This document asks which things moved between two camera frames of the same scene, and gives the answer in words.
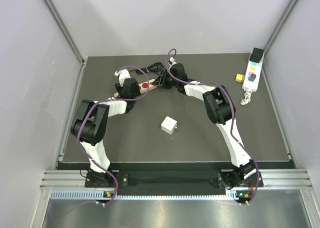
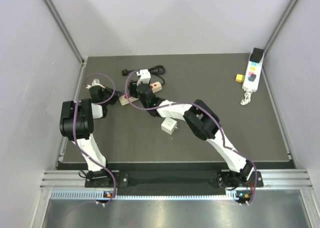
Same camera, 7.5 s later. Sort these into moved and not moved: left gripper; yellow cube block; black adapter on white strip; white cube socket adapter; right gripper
Moved: right gripper; left gripper
Not moved: white cube socket adapter; yellow cube block; black adapter on white strip
